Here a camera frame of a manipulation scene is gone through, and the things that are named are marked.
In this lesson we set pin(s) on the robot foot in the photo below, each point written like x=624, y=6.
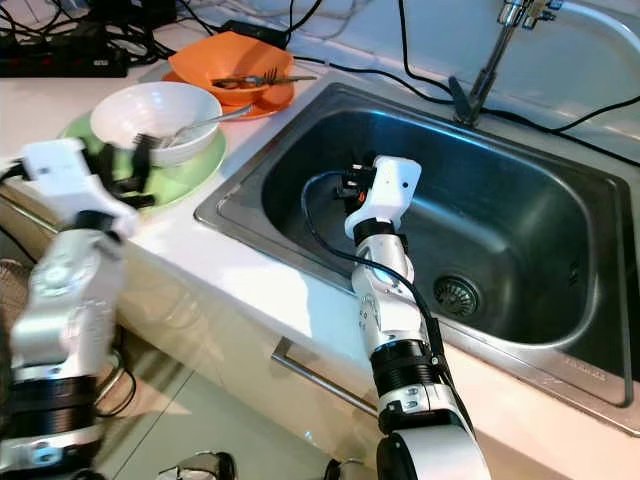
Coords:
x=205, y=468
x=350, y=472

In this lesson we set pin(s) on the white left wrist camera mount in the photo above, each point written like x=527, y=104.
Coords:
x=60, y=165

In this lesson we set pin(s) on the metal faucet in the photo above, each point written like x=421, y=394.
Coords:
x=488, y=62

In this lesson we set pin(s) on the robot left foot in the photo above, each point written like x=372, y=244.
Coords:
x=205, y=468

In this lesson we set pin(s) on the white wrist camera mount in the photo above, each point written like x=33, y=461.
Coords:
x=395, y=185
x=60, y=165

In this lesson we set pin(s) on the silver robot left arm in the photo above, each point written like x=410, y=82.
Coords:
x=60, y=330

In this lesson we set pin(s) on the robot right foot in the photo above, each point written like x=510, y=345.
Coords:
x=350, y=472

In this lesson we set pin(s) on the stainless steel sink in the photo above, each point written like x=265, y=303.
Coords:
x=510, y=220

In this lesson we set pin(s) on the large black power adapter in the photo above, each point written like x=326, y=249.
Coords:
x=130, y=12

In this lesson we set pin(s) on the orange plate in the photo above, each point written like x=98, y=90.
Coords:
x=275, y=100

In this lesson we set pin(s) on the green plate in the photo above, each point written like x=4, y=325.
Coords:
x=195, y=175

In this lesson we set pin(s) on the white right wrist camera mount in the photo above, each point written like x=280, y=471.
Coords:
x=395, y=185

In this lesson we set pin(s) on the metal fork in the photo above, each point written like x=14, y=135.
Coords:
x=220, y=118
x=272, y=75

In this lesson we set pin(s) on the white bowl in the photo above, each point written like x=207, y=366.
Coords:
x=170, y=108

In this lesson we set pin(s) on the black power strip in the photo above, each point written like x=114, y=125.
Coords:
x=70, y=62

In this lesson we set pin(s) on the flat black power adapter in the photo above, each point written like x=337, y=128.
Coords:
x=255, y=32

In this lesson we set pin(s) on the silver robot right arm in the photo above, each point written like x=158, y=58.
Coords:
x=395, y=320

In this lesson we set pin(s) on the orange bowl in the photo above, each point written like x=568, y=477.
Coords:
x=205, y=58

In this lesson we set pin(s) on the metal sink drain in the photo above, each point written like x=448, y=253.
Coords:
x=457, y=296

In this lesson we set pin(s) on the beige kitchen cabinet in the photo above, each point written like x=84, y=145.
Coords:
x=220, y=340

